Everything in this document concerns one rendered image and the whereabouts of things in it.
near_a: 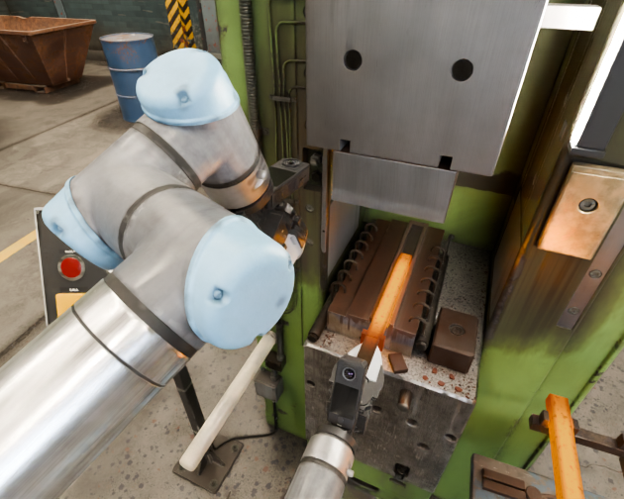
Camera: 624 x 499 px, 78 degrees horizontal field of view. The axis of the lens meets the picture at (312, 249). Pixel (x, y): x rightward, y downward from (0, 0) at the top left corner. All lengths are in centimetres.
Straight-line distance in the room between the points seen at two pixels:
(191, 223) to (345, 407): 48
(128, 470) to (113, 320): 168
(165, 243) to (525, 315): 83
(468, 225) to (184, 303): 107
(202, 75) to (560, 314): 83
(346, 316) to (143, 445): 127
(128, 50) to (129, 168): 481
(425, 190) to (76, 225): 49
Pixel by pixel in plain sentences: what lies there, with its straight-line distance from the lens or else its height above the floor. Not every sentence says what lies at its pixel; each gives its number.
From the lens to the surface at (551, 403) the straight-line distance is 85.
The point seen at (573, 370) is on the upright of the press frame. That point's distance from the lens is 110.
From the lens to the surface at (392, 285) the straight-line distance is 92.
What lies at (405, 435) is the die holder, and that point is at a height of 70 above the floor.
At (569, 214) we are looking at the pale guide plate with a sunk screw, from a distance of 80.
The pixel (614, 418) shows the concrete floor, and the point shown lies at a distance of 228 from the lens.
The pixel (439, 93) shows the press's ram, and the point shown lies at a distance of 60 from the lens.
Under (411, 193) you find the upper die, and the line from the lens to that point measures 66.
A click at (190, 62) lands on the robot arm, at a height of 156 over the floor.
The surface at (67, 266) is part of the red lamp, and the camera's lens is 98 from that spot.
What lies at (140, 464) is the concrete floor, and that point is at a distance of 190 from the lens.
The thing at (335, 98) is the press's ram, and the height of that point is 145.
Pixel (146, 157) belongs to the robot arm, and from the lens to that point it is 34.
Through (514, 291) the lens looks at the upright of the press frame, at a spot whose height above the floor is 106.
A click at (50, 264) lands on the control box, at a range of 100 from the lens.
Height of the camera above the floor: 163
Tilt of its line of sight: 38 degrees down
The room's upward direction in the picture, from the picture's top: straight up
